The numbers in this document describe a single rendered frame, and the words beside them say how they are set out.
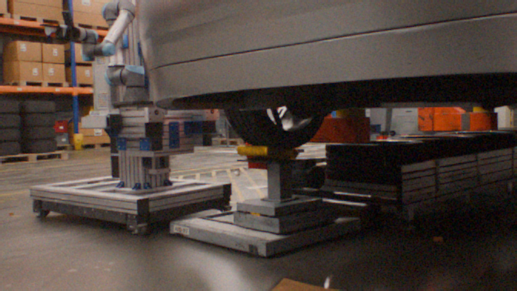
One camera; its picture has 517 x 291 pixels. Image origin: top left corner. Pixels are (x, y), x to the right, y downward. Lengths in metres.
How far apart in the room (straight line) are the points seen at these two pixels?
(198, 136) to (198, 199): 0.43
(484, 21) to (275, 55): 0.61
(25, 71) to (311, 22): 11.83
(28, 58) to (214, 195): 9.88
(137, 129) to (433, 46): 2.36
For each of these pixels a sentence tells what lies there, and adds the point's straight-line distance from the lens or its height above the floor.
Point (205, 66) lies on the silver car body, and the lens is 1.86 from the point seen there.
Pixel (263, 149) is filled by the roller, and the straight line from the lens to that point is 2.86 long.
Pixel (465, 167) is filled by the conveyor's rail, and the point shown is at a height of 0.31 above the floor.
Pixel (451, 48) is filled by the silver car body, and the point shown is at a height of 0.84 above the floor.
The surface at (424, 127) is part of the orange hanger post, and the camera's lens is 5.19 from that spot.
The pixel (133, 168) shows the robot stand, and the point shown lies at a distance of 3.74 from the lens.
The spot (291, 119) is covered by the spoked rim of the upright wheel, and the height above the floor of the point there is 0.68.
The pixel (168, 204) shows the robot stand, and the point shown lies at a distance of 3.43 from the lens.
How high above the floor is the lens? 0.70
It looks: 3 degrees down
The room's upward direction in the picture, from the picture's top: 2 degrees counter-clockwise
